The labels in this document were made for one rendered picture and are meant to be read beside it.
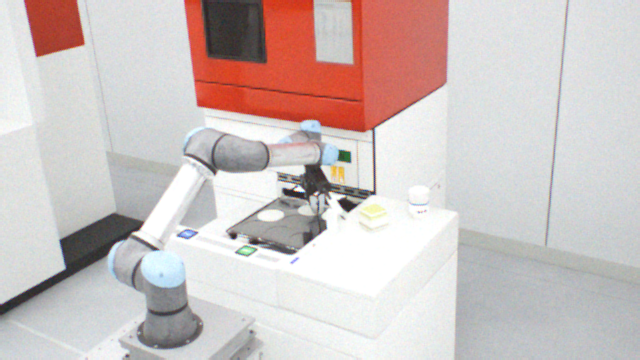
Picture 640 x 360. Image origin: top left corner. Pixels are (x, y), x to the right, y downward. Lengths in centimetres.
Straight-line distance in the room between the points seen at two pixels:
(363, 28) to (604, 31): 162
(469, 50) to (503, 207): 93
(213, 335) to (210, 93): 118
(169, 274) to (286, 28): 106
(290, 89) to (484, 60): 156
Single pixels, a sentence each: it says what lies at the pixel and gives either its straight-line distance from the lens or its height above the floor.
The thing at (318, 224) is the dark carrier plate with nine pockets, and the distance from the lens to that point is 256.
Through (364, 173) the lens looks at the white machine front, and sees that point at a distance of 261.
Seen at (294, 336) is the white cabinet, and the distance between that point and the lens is 227.
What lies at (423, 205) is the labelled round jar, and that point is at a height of 101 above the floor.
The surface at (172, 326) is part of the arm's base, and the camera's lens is 201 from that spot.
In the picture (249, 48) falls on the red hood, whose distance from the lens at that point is 270.
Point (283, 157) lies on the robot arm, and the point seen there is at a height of 127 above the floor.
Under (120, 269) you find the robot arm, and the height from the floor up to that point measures 107.
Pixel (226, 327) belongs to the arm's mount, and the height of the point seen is 88.
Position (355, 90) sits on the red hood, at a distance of 246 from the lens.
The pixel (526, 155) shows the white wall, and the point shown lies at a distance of 398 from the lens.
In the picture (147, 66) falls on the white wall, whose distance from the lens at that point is 543.
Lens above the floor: 204
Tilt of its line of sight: 23 degrees down
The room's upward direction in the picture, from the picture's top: 3 degrees counter-clockwise
